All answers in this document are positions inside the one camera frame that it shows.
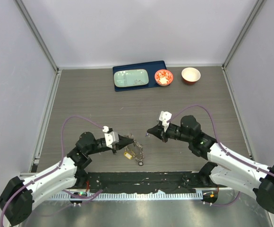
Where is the right aluminium frame post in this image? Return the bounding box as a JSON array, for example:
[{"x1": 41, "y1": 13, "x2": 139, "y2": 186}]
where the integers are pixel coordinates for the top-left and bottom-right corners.
[{"x1": 222, "y1": 0, "x2": 266, "y2": 70}]

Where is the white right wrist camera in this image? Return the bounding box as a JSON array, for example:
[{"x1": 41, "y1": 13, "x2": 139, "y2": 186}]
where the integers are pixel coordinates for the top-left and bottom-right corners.
[{"x1": 159, "y1": 111, "x2": 172, "y2": 132}]

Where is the aluminium frame post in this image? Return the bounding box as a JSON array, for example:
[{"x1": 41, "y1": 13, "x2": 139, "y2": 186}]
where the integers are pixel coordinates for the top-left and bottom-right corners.
[
  {"x1": 222, "y1": 0, "x2": 266, "y2": 70},
  {"x1": 14, "y1": 0, "x2": 59, "y2": 73}
]

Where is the left aluminium frame post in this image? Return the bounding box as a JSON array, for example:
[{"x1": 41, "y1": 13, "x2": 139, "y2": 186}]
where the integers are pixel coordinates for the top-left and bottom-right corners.
[{"x1": 14, "y1": 0, "x2": 59, "y2": 73}]

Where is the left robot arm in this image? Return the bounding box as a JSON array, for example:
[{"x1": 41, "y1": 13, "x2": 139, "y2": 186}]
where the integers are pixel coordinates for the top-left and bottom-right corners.
[{"x1": 0, "y1": 131, "x2": 134, "y2": 226}]

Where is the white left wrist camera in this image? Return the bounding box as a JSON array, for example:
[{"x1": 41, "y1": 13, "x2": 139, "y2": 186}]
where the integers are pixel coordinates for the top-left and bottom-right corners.
[{"x1": 102, "y1": 126, "x2": 120, "y2": 149}]

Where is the red cup white inside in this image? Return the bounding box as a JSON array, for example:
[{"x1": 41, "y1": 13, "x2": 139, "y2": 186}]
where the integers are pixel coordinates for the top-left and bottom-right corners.
[{"x1": 181, "y1": 67, "x2": 201, "y2": 85}]

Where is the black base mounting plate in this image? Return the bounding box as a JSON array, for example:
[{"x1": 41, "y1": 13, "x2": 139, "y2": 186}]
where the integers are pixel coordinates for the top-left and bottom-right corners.
[{"x1": 88, "y1": 171, "x2": 217, "y2": 194}]

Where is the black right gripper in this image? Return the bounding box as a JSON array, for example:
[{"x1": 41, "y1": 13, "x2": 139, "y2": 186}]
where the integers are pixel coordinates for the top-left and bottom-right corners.
[{"x1": 148, "y1": 122, "x2": 192, "y2": 142}]

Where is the orange patterned small bowl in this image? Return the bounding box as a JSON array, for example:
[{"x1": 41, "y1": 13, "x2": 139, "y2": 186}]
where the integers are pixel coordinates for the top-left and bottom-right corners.
[{"x1": 154, "y1": 70, "x2": 173, "y2": 87}]

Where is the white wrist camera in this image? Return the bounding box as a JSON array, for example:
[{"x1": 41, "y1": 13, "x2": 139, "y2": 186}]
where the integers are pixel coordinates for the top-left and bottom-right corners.
[
  {"x1": 159, "y1": 111, "x2": 172, "y2": 132},
  {"x1": 102, "y1": 126, "x2": 120, "y2": 149}
]

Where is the light green rectangular plate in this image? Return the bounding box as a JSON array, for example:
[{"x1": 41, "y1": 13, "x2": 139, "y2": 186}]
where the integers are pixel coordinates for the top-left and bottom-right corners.
[{"x1": 113, "y1": 69, "x2": 149, "y2": 88}]

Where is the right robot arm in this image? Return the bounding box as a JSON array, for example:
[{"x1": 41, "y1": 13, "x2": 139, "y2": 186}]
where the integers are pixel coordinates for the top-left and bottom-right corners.
[{"x1": 147, "y1": 112, "x2": 274, "y2": 214}]

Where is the metal key organizer with rings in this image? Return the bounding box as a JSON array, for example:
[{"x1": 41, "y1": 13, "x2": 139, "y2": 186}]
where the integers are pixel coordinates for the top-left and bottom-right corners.
[{"x1": 124, "y1": 134, "x2": 145, "y2": 166}]

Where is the white slotted cable duct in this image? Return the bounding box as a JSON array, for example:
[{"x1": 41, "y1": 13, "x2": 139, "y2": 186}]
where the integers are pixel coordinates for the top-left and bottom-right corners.
[{"x1": 49, "y1": 192, "x2": 204, "y2": 201}]

